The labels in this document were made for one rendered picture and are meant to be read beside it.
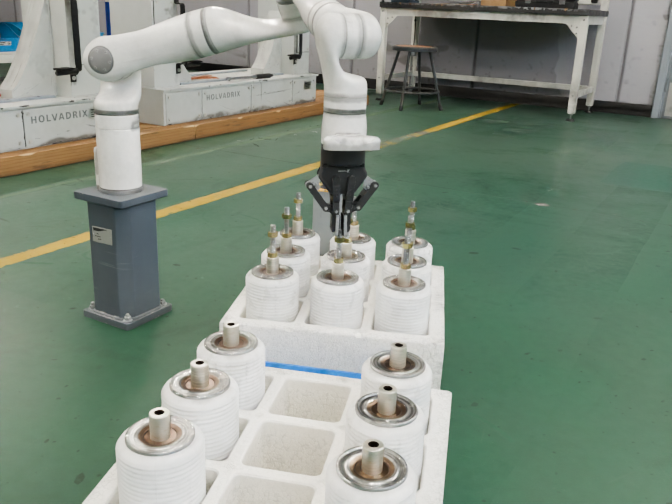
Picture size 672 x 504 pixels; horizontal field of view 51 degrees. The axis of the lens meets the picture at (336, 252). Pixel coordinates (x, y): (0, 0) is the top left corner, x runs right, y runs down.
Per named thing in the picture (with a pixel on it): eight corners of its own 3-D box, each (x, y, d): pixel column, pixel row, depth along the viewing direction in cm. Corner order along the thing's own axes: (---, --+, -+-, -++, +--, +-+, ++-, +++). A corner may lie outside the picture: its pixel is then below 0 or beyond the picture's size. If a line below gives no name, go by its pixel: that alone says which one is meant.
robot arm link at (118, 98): (101, 33, 153) (106, 114, 159) (80, 35, 144) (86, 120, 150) (142, 35, 152) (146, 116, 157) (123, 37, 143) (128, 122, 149)
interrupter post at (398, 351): (387, 369, 95) (389, 347, 94) (389, 361, 98) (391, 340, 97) (405, 372, 95) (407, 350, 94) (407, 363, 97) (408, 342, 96)
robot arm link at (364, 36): (389, 19, 110) (361, 2, 121) (335, 17, 107) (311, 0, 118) (384, 64, 113) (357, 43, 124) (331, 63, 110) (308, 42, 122)
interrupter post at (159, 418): (145, 442, 77) (144, 416, 76) (155, 430, 80) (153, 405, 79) (166, 446, 77) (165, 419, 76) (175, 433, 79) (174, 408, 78)
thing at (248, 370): (189, 466, 102) (185, 354, 97) (213, 430, 111) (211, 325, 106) (253, 477, 101) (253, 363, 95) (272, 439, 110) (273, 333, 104)
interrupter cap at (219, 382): (159, 397, 86) (159, 392, 86) (183, 368, 94) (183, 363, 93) (218, 405, 85) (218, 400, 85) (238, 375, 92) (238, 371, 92)
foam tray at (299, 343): (220, 411, 129) (218, 321, 123) (269, 323, 166) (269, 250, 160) (435, 436, 125) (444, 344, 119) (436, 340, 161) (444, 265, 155)
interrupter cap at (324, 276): (311, 273, 129) (311, 269, 128) (351, 270, 131) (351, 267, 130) (322, 288, 122) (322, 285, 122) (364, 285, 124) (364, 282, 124)
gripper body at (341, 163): (363, 134, 122) (360, 188, 125) (314, 134, 121) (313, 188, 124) (373, 143, 115) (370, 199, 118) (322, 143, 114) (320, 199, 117)
